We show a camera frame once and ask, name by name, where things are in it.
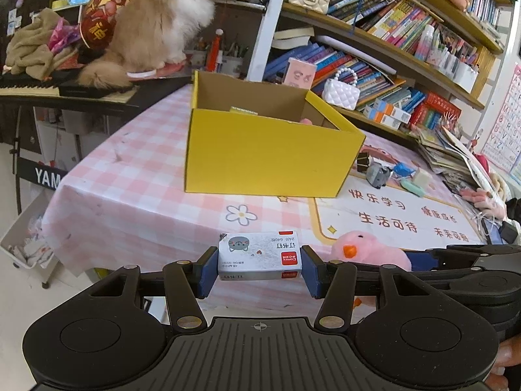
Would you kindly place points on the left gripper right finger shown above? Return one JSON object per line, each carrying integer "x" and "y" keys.
{"x": 333, "y": 283}

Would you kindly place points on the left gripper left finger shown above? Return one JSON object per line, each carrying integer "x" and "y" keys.
{"x": 185, "y": 283}

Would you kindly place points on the pink plush chick toy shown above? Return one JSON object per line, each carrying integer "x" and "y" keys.
{"x": 364, "y": 248}

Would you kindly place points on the white staples box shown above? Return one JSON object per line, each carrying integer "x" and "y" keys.
{"x": 259, "y": 256}

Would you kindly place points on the mint green eraser case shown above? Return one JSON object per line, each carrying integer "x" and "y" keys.
{"x": 412, "y": 188}

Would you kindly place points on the black binder clip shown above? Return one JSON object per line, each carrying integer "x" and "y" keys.
{"x": 364, "y": 161}

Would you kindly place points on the blue plastic item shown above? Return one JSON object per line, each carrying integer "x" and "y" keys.
{"x": 401, "y": 170}

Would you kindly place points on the gold tape roll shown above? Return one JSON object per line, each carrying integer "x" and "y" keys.
{"x": 244, "y": 111}

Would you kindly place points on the black charger block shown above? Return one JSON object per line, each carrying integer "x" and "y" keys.
{"x": 510, "y": 232}

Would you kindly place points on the pink checkered table mat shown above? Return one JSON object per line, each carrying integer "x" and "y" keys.
{"x": 126, "y": 204}

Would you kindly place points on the grey elephant toy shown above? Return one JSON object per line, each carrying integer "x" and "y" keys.
{"x": 378, "y": 175}

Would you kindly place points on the pink fluffy glove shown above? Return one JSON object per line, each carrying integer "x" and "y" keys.
{"x": 488, "y": 205}

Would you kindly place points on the yellow cardboard box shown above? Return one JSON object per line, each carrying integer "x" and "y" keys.
{"x": 271, "y": 154}

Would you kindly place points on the stack of papers and magazines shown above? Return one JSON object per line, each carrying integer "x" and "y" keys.
{"x": 449, "y": 158}

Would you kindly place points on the orange blue white box lower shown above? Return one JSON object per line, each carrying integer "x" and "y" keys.
{"x": 386, "y": 118}

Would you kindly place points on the orange blue white box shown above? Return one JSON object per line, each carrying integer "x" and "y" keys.
{"x": 386, "y": 118}
{"x": 385, "y": 109}

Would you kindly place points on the orange blue white box upper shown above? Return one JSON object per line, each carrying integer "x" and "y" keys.
{"x": 385, "y": 109}

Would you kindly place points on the white quilted pearl handbag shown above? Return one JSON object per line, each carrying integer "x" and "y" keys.
{"x": 342, "y": 94}

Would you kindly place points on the red dictionary book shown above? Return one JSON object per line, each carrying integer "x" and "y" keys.
{"x": 442, "y": 106}

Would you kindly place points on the pink cylindrical pen holder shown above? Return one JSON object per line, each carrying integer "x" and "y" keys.
{"x": 299, "y": 74}

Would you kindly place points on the black keyboard piano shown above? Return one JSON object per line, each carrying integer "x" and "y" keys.
{"x": 62, "y": 91}

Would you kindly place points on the wooden bookshelf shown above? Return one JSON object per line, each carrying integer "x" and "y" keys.
{"x": 471, "y": 30}

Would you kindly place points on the orange and white cat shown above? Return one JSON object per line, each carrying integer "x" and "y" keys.
{"x": 148, "y": 35}

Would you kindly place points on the beige crumpled cloth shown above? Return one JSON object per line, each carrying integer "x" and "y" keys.
{"x": 28, "y": 51}

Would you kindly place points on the alphabet wall poster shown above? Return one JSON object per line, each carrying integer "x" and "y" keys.
{"x": 502, "y": 147}

